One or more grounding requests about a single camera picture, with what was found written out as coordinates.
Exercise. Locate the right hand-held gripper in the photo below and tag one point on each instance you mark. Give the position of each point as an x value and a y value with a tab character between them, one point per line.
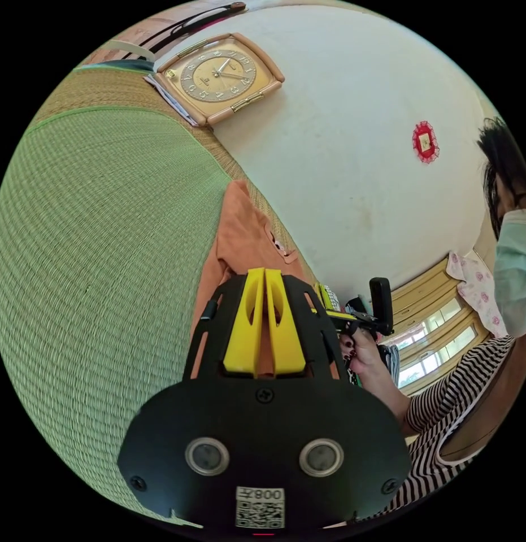
359	318

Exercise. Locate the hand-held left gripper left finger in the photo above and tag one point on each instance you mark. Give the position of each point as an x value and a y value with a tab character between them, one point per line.
242	338

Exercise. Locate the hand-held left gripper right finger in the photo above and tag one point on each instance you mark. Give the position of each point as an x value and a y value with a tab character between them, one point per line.
288	351

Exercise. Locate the orange long sleeve shirt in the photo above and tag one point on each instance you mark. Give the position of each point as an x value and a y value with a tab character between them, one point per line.
245	237

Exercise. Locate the person's right forearm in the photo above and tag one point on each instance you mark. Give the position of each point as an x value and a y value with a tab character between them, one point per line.
392	398

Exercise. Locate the person's right hand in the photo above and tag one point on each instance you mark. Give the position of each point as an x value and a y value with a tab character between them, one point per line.
366	353

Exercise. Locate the pink floral cloth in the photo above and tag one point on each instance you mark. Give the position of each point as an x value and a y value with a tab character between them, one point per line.
479	288

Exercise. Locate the person's body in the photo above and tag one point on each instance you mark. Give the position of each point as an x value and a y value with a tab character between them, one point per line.
466	406

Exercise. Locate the bed with green woven mat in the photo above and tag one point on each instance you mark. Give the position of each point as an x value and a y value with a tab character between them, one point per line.
89	262

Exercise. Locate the window with wooden frame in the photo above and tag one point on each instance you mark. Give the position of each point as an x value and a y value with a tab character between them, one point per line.
436	343

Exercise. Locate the red round wall ornament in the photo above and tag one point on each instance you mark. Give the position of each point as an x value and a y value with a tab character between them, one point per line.
425	142

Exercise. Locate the square tan wall clock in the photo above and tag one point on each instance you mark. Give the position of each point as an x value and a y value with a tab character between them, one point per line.
218	79

